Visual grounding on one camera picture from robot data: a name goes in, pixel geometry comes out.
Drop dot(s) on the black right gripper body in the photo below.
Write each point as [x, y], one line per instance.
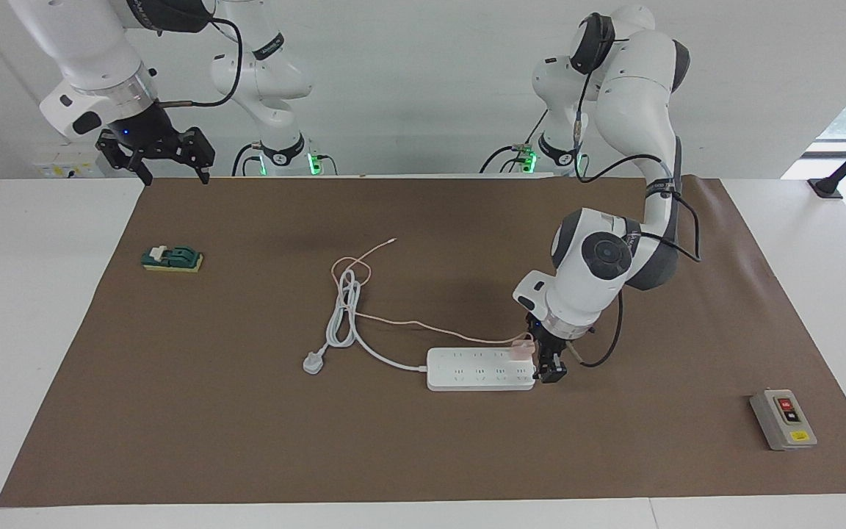
[147, 136]

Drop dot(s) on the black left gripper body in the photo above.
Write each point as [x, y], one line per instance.
[551, 347]

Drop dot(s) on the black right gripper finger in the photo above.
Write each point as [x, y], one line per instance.
[122, 156]
[199, 150]

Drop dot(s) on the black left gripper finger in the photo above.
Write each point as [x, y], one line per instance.
[554, 371]

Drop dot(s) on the pink charger block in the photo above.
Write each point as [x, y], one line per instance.
[522, 349]

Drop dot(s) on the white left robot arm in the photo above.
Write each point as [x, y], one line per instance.
[592, 279]

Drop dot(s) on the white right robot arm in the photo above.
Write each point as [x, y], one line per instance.
[85, 51]

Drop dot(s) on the white power strip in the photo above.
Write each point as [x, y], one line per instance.
[482, 371]

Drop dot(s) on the brown table mat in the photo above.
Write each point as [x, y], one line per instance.
[614, 441]

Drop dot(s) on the white wall socket box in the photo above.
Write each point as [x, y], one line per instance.
[63, 165]

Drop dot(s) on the green knife switch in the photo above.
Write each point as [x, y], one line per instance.
[177, 257]

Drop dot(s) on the grey on-off switch box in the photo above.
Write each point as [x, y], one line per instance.
[779, 422]

